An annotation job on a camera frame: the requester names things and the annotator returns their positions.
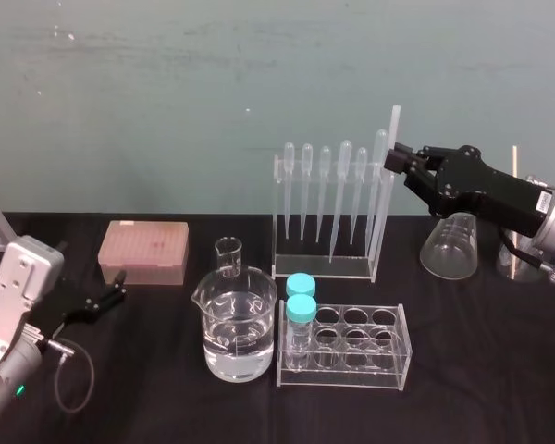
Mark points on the large clear plastic transfer pipette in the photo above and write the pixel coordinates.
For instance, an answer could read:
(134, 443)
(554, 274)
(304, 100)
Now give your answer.
(377, 194)

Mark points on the small glass beaker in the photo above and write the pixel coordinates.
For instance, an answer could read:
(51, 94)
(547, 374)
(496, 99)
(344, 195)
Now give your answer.
(226, 259)

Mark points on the teal capped sample tube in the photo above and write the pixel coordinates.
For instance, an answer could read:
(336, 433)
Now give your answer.
(300, 283)
(300, 314)

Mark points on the long clear plastic transfer pipette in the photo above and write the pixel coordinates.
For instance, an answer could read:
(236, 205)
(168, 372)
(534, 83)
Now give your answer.
(341, 194)

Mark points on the clear acrylic pipette rack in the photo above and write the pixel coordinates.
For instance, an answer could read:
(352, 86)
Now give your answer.
(324, 268)

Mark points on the clear conical glass flask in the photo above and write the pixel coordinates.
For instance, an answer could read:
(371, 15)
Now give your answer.
(448, 254)

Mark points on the clear glass container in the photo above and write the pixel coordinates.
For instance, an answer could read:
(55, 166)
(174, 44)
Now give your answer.
(527, 273)

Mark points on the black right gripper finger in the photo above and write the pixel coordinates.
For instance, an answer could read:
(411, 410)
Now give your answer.
(421, 189)
(430, 152)

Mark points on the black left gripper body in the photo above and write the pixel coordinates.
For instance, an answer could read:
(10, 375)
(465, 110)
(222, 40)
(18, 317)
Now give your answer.
(67, 300)

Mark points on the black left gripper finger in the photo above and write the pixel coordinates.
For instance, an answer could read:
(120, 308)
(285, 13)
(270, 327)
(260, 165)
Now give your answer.
(119, 279)
(97, 307)

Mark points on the clear acrylic test tube rack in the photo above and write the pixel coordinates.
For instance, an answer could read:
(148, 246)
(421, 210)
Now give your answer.
(351, 370)

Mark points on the black table cloth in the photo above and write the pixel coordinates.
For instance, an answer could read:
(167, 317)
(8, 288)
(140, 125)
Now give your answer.
(444, 370)

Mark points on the pink pipette tip box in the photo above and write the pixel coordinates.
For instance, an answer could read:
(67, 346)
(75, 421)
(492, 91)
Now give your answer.
(141, 252)

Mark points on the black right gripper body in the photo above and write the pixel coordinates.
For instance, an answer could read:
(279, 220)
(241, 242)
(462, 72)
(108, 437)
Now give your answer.
(490, 194)

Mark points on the large glass beaker with water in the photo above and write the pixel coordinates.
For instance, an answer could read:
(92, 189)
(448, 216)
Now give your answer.
(236, 342)

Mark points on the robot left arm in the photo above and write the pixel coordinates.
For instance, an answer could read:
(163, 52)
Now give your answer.
(14, 296)

